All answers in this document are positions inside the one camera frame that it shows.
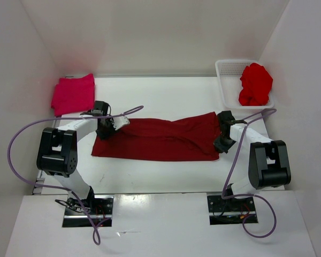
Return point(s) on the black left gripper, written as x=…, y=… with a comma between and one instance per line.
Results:
x=104, y=136

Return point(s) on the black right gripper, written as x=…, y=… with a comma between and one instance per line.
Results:
x=221, y=148

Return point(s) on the dark red t shirt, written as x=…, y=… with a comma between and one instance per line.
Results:
x=151, y=139

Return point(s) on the pink red t shirt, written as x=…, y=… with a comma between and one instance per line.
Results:
x=73, y=95

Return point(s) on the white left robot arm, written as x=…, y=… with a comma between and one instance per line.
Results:
x=58, y=155

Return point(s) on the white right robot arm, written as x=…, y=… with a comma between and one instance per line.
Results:
x=268, y=163

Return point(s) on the white plastic laundry basket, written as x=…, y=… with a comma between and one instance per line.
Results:
x=229, y=72

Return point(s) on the bright red t shirt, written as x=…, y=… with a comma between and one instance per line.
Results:
x=256, y=85

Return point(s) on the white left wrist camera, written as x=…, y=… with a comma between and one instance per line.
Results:
x=119, y=122

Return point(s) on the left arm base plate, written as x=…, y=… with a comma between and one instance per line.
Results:
x=100, y=213

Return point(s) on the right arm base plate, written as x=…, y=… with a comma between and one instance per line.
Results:
x=230, y=211

